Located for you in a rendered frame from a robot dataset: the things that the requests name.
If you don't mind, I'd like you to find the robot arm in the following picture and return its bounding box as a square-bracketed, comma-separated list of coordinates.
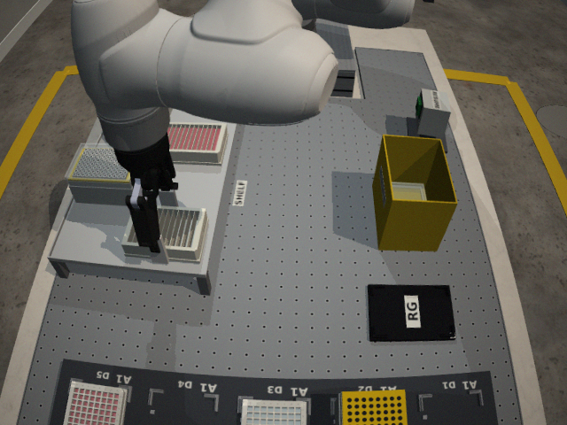
[71, 0, 416, 151]

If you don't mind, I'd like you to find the yellow tip rack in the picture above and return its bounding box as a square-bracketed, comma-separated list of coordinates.
[335, 390, 408, 425]

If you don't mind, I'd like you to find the grey flat table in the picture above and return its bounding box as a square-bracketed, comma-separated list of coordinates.
[47, 109, 237, 296]

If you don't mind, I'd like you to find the black flat rectangular pad with rg label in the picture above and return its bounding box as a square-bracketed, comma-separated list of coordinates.
[368, 284, 456, 342]

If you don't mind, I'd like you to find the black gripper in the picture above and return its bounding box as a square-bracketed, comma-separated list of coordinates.
[114, 132, 179, 264]

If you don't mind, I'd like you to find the white trough reservoir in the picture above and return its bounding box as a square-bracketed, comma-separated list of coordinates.
[121, 205, 209, 264]

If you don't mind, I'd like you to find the beige well plate with pink wells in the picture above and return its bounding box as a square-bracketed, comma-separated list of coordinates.
[63, 381, 128, 425]

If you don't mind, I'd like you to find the yellow open-top box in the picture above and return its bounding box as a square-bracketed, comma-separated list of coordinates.
[372, 135, 458, 251]

